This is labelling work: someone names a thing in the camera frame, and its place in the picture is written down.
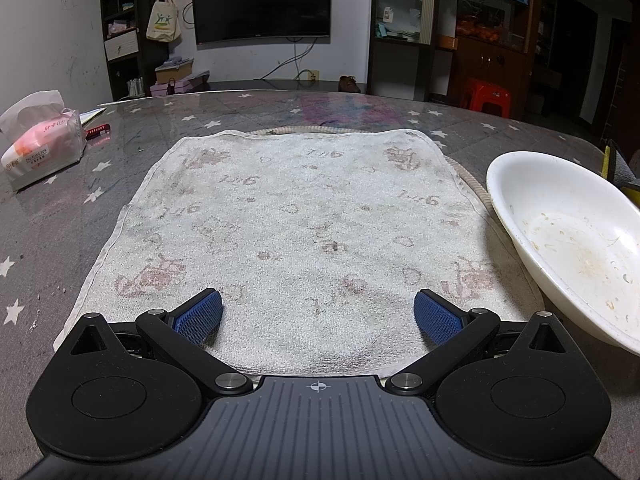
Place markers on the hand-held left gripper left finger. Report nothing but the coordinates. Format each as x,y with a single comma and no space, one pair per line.
197,316

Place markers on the dark open bookshelf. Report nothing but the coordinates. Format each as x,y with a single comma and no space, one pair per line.
120,67

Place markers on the wall socket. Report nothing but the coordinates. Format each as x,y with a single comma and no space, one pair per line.
312,76

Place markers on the white bowl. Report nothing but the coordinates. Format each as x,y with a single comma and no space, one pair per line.
565,230

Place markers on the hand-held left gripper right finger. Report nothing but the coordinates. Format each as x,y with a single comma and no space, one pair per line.
439,316

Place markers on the pink white tissue pack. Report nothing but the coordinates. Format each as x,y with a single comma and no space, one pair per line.
45,150

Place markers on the canvas tote bag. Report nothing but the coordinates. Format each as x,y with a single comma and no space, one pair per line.
162,22

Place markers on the round beige-rimmed placemat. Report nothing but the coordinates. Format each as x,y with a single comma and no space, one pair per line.
470,180

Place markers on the white paper booklet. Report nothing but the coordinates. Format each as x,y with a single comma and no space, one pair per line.
90,116

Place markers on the pink flat box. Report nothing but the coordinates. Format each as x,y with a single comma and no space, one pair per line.
180,86

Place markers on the orange box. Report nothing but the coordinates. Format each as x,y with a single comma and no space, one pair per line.
445,42

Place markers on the glass display cabinet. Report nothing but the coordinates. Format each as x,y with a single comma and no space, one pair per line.
400,10

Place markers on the red plastic stool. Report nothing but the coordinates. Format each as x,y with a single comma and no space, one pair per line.
485,95

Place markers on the dark wooden cabinet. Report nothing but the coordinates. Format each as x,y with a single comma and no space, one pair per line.
492,62

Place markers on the black television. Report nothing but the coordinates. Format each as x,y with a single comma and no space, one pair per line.
260,0

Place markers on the brown shoe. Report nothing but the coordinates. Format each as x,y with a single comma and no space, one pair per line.
349,84

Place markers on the dark wooden door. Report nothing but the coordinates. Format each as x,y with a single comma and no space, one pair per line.
575,60

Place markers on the brown cardboard box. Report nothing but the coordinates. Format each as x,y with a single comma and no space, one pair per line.
174,70

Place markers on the red pen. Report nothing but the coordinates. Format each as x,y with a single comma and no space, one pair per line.
97,131

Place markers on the white printed towel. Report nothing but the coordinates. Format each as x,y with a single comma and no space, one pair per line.
300,210

